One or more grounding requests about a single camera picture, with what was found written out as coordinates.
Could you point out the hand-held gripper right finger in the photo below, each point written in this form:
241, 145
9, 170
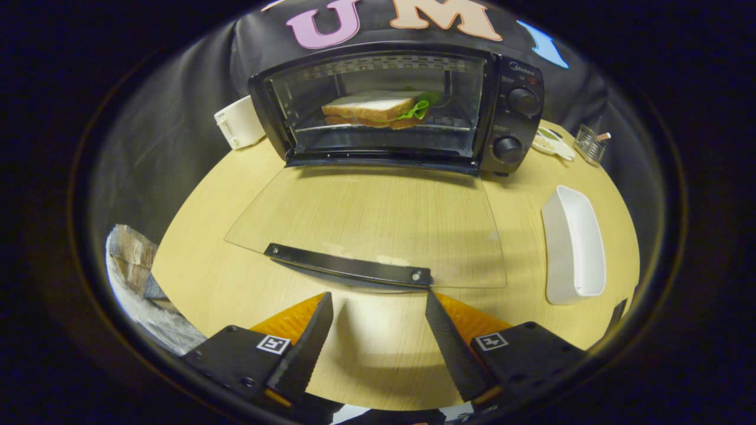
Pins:
452, 348

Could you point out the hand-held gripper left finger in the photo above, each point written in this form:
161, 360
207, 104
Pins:
304, 348

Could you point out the black toaster oven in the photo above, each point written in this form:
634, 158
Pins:
502, 124

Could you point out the lettuce sandwich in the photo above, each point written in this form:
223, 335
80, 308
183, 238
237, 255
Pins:
369, 106

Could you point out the white bread toaster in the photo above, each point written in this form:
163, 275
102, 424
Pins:
239, 121

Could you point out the white rectangular tray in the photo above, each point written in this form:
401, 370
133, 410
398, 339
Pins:
573, 248

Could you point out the grey patterned fabric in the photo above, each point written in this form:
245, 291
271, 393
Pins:
136, 277

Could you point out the divided white grain plate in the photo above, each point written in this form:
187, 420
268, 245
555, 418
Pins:
552, 144

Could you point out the black backdrop cloth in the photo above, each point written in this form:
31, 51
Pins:
165, 136

